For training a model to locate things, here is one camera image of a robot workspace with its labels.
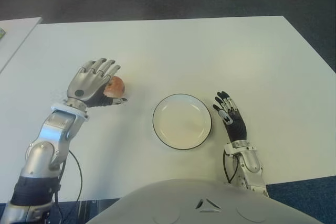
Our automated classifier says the red yellow apple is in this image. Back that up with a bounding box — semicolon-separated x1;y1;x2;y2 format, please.
103;76;126;98

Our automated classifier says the white plate with black rim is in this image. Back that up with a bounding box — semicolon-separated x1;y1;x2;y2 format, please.
152;93;212;151

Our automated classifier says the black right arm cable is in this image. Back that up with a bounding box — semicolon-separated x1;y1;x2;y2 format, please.
223;149;241;184

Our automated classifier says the white grey robot torso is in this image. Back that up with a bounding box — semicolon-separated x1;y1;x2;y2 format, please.
85;178;321;224

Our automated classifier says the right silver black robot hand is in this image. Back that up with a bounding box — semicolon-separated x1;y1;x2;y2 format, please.
212;90;248;145

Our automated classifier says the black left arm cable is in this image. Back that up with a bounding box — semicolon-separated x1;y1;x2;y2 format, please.
47;150;83;224

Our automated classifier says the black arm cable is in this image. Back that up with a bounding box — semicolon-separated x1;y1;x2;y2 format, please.
223;149;241;184
47;150;83;224

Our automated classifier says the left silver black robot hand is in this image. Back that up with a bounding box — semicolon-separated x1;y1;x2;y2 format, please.
67;58;129;108

